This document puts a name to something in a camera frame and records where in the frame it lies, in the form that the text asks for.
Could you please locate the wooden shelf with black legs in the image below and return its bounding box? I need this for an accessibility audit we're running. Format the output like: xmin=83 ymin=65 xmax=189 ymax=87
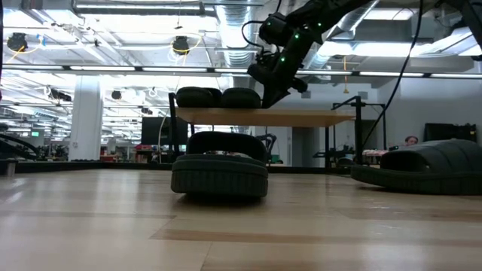
xmin=168 ymin=92 xmax=387 ymax=169

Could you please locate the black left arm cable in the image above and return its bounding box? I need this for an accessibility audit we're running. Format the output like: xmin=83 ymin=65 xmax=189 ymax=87
xmin=0 ymin=132 xmax=39 ymax=160

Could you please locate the black ceiling device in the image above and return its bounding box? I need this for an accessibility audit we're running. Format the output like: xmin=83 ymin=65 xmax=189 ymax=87
xmin=172 ymin=35 xmax=191 ymax=54
xmin=6 ymin=32 xmax=28 ymax=53

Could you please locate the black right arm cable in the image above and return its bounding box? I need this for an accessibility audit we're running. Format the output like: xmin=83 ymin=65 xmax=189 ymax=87
xmin=361 ymin=0 xmax=425 ymax=148

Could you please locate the black wall panel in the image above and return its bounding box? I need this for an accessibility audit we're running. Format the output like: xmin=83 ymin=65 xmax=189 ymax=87
xmin=423 ymin=122 xmax=478 ymax=144

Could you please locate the black background monitor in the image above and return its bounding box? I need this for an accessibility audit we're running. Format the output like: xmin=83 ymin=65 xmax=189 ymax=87
xmin=140 ymin=116 xmax=188 ymax=146

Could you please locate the black rubber slide sandal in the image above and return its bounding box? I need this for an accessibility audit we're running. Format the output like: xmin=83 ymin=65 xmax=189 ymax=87
xmin=220 ymin=87 xmax=262 ymax=109
xmin=175 ymin=86 xmax=224 ymax=109
xmin=170 ymin=131 xmax=270 ymax=199
xmin=349 ymin=139 xmax=482 ymax=196

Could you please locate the black aluminium rig frame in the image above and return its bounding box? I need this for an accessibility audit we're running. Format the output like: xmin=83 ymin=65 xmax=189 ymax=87
xmin=0 ymin=157 xmax=353 ymax=176

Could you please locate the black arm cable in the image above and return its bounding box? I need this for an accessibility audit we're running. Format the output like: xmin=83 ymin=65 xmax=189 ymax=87
xmin=0 ymin=132 xmax=39 ymax=160
xmin=361 ymin=0 xmax=425 ymax=148

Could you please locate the silver ventilation duct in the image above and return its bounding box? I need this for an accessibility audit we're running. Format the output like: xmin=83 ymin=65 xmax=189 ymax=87
xmin=216 ymin=3 xmax=261 ymax=69

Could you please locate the yellow hanging tag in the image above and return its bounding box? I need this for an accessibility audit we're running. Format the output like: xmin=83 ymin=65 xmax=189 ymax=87
xmin=342 ymin=56 xmax=350 ymax=95

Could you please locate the white building column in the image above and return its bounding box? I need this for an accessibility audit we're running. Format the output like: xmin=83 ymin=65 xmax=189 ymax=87
xmin=69 ymin=75 xmax=104 ymax=163

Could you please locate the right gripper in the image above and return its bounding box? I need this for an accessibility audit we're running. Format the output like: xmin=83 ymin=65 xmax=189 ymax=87
xmin=247 ymin=62 xmax=308 ymax=109

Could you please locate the silver ceiling pipe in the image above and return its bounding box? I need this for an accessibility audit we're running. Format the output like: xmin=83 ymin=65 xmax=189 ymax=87
xmin=72 ymin=0 xmax=206 ymax=17

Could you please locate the overhead light bar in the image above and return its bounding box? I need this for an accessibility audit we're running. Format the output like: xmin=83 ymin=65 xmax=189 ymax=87
xmin=0 ymin=64 xmax=482 ymax=79

